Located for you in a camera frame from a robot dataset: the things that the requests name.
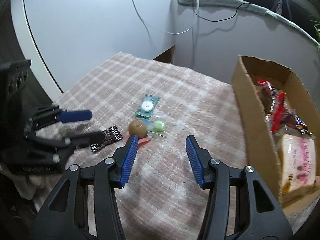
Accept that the small black snack packet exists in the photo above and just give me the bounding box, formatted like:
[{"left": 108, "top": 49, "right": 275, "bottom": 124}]
[{"left": 90, "top": 126, "right": 123, "bottom": 153}]

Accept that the brown chocolate ball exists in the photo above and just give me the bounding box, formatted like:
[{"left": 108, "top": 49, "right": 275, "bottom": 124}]
[{"left": 128, "top": 119, "right": 148, "bottom": 139}]

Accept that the clear green candy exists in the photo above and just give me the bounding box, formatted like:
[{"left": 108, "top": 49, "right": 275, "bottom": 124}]
[{"left": 148, "top": 116, "right": 167, "bottom": 137}]

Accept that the green mint candy packet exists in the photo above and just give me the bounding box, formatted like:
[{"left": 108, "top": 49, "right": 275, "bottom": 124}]
[{"left": 135, "top": 94, "right": 160, "bottom": 118}]

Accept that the red clear snack bag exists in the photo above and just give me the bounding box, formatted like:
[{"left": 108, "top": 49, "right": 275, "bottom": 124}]
[
  {"left": 257, "top": 79, "right": 278, "bottom": 114},
  {"left": 265, "top": 92, "right": 286, "bottom": 133}
]

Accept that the packaged toast bread loaf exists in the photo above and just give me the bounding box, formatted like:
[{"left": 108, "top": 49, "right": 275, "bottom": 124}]
[{"left": 278, "top": 134, "right": 316, "bottom": 203}]

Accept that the large snickers bar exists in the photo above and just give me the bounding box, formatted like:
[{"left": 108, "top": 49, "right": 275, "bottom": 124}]
[{"left": 284, "top": 110, "right": 314, "bottom": 137}]

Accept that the pink plaid tablecloth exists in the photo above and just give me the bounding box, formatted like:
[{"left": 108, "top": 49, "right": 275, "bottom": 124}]
[{"left": 15, "top": 51, "right": 301, "bottom": 240}]

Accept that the brown cardboard box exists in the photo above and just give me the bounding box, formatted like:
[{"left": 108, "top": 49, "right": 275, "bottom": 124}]
[{"left": 232, "top": 55, "right": 319, "bottom": 217}]

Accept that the white cabinet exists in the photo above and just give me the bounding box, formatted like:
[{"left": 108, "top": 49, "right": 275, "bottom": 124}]
[{"left": 11, "top": 0, "right": 174, "bottom": 100}]

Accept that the potted spider plant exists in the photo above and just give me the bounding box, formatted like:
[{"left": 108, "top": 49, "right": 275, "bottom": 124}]
[{"left": 310, "top": 19, "right": 320, "bottom": 43}]

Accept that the white cable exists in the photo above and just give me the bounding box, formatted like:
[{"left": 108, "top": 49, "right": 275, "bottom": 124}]
[{"left": 126, "top": 0, "right": 201, "bottom": 67}]

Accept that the black cable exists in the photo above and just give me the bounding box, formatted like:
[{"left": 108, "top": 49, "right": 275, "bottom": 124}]
[{"left": 194, "top": 0, "right": 252, "bottom": 23}]

